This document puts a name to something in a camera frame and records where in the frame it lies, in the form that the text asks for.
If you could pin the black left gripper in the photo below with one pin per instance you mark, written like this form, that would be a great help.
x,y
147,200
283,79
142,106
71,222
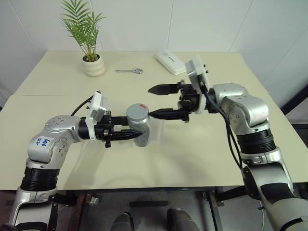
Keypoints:
x,y
103,133

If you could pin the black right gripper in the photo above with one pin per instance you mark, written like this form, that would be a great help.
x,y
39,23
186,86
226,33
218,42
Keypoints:
x,y
190,98

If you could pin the clear jar with grey contents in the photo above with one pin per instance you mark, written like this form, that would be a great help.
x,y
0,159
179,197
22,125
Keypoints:
x,y
139,124

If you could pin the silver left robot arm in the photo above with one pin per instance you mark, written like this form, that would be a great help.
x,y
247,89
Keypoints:
x,y
55,134

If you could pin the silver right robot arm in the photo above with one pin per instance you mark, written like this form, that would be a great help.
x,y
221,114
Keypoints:
x,y
252,106

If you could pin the grey jar lid red mark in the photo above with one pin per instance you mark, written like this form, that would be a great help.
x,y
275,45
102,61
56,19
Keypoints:
x,y
137,111

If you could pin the white flat lidded box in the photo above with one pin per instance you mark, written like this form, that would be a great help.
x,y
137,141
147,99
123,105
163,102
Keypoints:
x,y
170,61

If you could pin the silver adjustable wrench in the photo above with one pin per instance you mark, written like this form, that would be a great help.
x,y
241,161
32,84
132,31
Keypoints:
x,y
127,70

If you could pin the green plant in white pot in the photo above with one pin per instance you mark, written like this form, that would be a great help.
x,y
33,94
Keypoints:
x,y
93,67

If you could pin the dark rounded shape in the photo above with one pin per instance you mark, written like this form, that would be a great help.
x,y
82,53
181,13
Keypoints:
x,y
181,221
124,222

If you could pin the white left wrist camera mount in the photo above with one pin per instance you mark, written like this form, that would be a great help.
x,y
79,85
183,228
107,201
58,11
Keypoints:
x,y
97,106

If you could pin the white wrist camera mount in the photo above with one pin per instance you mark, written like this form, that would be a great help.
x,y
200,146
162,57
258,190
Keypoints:
x,y
196,67
97,106

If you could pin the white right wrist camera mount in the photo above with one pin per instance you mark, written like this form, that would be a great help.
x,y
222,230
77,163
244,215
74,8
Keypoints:
x,y
196,67

